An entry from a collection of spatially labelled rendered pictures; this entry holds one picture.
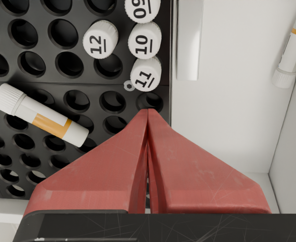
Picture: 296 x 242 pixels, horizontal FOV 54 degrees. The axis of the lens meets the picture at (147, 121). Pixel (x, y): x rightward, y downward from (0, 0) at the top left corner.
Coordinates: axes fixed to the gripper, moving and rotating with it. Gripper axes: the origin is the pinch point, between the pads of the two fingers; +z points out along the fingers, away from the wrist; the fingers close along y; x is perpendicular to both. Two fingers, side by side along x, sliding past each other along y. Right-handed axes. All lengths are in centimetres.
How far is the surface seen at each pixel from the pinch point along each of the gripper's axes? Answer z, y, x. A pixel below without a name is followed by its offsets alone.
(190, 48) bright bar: 7.0, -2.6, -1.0
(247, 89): 7.7, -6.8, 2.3
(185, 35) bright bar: 7.0, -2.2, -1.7
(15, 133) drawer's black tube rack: 2.8, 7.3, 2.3
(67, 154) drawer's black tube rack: 2.5, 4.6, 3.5
